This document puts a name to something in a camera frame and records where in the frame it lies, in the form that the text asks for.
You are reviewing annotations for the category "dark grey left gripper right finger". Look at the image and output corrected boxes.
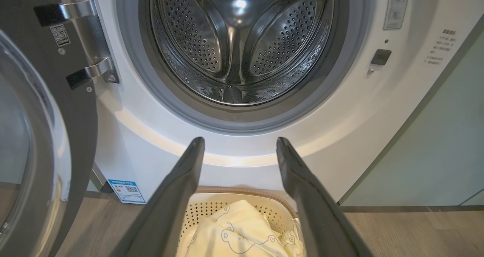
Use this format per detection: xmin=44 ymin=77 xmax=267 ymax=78
xmin=276 ymin=137 xmax=375 ymax=257

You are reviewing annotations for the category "black door latch socket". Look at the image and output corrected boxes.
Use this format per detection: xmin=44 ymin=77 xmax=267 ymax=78
xmin=371 ymin=48 xmax=392 ymax=66

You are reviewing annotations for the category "printed text sticker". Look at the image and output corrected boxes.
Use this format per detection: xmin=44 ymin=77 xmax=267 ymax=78
xmin=423 ymin=28 xmax=458 ymax=65

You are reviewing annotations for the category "stainless steel washer drum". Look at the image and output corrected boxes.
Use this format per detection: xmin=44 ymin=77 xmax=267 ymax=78
xmin=149 ymin=0 xmax=335 ymax=106

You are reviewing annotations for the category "blue energy label sticker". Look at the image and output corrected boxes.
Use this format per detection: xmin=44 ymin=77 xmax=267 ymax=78
xmin=108 ymin=179 xmax=146 ymax=204

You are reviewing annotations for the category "pale yellow bear-print garment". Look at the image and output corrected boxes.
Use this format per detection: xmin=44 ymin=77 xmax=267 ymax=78
xmin=185 ymin=200 xmax=306 ymax=257

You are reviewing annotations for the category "small QR code sticker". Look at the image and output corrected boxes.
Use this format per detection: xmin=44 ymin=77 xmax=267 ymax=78
xmin=50 ymin=24 xmax=71 ymax=47

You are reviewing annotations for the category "grey warning label sticker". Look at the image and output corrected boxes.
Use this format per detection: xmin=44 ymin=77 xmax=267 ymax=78
xmin=383 ymin=0 xmax=411 ymax=31

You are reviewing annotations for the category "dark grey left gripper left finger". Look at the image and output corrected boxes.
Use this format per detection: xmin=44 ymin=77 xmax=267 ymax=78
xmin=112 ymin=137 xmax=205 ymax=257

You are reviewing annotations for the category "silver door hinge bracket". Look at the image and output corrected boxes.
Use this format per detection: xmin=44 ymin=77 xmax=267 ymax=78
xmin=33 ymin=0 xmax=121 ymax=90

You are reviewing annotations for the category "white front-load washing machine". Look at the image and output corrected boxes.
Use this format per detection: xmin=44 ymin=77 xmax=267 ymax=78
xmin=89 ymin=0 xmax=484 ymax=204

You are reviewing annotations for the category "black round glass washer door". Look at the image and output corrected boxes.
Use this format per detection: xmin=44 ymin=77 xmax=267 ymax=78
xmin=0 ymin=0 xmax=99 ymax=257

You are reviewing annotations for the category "cream and grey laundry basket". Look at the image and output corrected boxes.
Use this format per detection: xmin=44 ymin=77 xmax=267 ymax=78
xmin=177 ymin=186 xmax=303 ymax=257

